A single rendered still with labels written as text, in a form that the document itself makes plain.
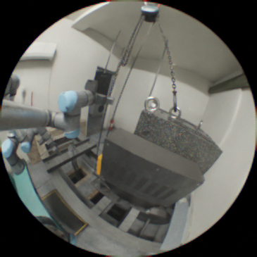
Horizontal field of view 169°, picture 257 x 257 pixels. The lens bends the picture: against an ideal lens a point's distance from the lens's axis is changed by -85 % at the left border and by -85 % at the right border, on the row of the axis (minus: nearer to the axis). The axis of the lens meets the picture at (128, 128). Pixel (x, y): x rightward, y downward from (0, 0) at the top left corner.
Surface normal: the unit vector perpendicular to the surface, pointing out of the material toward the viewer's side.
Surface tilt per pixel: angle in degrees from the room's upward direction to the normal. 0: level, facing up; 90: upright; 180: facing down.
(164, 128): 90
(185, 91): 90
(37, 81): 90
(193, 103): 90
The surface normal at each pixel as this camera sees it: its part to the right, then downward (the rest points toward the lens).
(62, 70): 0.83, 0.44
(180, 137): -0.39, 0.31
